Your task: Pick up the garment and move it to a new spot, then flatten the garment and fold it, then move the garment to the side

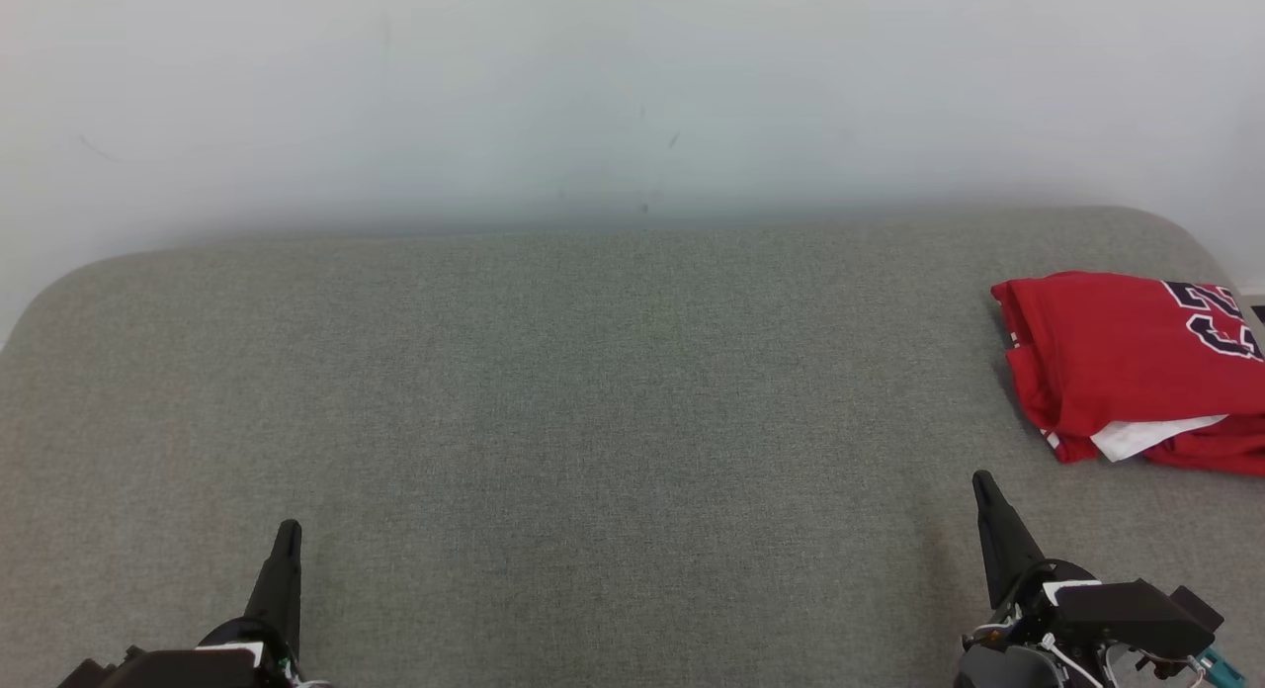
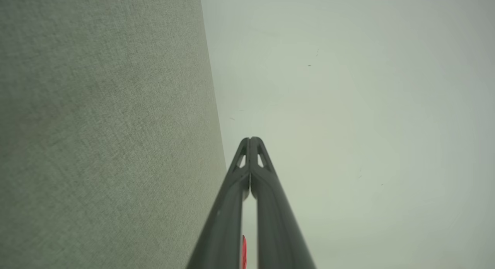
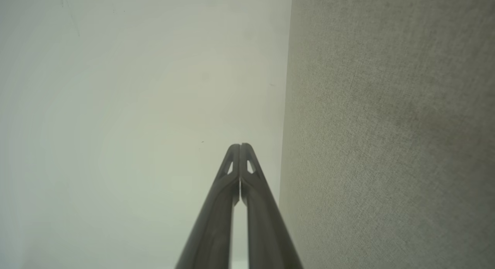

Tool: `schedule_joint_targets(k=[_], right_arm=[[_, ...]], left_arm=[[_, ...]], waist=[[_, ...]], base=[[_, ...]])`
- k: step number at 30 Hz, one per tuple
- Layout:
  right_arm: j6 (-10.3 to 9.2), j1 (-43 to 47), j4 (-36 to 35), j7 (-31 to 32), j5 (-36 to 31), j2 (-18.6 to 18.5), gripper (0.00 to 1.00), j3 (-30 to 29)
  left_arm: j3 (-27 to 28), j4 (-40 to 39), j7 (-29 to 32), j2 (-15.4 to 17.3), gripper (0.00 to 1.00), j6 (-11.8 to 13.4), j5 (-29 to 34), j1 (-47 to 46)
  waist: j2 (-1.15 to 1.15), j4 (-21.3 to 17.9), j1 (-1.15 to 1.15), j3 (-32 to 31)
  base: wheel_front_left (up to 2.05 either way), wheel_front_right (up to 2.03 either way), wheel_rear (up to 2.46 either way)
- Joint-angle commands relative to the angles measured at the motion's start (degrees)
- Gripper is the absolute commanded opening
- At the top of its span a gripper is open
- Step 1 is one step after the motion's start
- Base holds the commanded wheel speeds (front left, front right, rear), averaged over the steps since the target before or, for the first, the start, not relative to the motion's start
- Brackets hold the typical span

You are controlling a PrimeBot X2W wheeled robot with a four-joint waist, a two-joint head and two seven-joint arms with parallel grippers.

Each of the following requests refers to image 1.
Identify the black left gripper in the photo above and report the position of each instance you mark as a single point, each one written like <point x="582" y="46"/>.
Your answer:
<point x="198" y="673"/>

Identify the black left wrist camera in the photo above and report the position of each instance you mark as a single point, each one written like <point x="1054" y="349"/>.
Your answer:
<point x="94" y="673"/>

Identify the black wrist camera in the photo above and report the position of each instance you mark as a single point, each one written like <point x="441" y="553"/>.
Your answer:
<point x="94" y="673"/>
<point x="1201" y="609"/>

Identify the grey fabric sofa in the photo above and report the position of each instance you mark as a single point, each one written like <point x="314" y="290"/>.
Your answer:
<point x="593" y="421"/>

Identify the red shirt with white sleeves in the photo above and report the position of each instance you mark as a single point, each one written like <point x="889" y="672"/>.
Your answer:
<point x="1107" y="352"/>

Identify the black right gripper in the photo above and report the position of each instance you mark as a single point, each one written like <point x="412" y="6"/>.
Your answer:
<point x="1117" y="619"/>

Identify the red shorts with white band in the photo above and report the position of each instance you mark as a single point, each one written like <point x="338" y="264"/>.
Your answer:
<point x="1221" y="459"/>

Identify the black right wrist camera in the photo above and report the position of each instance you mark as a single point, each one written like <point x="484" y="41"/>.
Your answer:
<point x="1201" y="609"/>

